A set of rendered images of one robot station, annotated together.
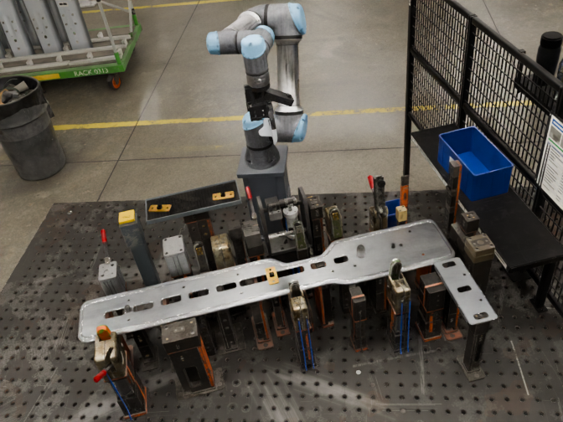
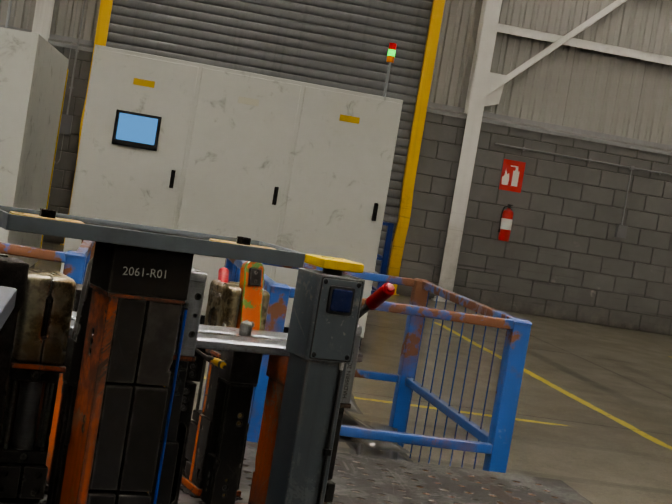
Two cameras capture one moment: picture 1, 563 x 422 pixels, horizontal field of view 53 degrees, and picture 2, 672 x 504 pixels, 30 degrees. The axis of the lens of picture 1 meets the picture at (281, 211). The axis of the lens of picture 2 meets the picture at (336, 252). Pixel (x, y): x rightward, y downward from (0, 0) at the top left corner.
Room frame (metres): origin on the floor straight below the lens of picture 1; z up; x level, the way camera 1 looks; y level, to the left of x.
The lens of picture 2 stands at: (3.22, 0.00, 1.26)
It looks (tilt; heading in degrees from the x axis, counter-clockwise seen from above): 3 degrees down; 159
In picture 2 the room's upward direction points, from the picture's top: 9 degrees clockwise
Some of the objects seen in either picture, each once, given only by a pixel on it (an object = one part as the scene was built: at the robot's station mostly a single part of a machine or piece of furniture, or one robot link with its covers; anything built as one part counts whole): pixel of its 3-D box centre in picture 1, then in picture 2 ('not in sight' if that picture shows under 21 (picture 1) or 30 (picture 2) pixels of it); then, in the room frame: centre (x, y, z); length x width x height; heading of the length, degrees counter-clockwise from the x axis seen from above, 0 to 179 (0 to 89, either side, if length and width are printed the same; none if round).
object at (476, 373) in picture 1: (475, 342); not in sight; (1.10, -0.59, 0.84); 0.11 x 0.06 x 0.29; 6
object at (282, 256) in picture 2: (193, 201); (146, 236); (1.72, 0.34, 1.16); 0.37 x 0.14 x 0.02; 96
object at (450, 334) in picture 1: (451, 304); not in sight; (1.28, -0.57, 0.84); 0.11 x 0.06 x 0.29; 6
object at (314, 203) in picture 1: (317, 240); not in sight; (1.65, -0.13, 0.91); 0.07 x 0.05 x 0.42; 6
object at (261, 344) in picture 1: (256, 308); not in sight; (1.40, 0.15, 0.84); 0.17 x 0.06 x 0.29; 6
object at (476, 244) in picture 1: (475, 276); not in sight; (1.37, -0.68, 0.88); 0.08 x 0.08 x 0.36; 6
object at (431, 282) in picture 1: (430, 307); not in sight; (1.29, -0.49, 0.84); 0.11 x 0.10 x 0.28; 6
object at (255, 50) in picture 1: (255, 54); not in sight; (1.68, 0.01, 1.74); 0.09 x 0.08 x 0.11; 163
